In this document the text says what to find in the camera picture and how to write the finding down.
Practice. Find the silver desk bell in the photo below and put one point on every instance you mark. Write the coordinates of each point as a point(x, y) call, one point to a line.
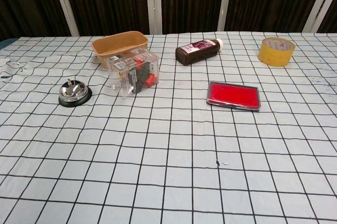
point(74, 93)

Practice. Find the clear plastic box of clips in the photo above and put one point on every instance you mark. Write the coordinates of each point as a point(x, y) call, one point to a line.
point(137, 72)

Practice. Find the white black grid tablecloth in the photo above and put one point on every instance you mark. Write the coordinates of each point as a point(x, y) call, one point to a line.
point(168, 142)

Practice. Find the dark juice bottle white cap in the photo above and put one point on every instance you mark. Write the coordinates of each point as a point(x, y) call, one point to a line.
point(196, 51)

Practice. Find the red ink stamp pad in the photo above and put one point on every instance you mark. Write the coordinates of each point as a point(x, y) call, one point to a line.
point(233, 94)

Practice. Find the brown paper rectangular bowl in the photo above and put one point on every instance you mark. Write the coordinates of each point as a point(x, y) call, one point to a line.
point(116, 46)

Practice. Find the dark brown pleated curtain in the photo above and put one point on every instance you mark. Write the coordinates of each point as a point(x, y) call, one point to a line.
point(192, 0)

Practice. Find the yellow packing tape roll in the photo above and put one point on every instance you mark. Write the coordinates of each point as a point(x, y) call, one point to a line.
point(275, 53)

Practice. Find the white partition frame post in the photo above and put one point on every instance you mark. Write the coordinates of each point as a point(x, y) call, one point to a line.
point(64, 1)
point(154, 1)
point(224, 0)
point(319, 0)

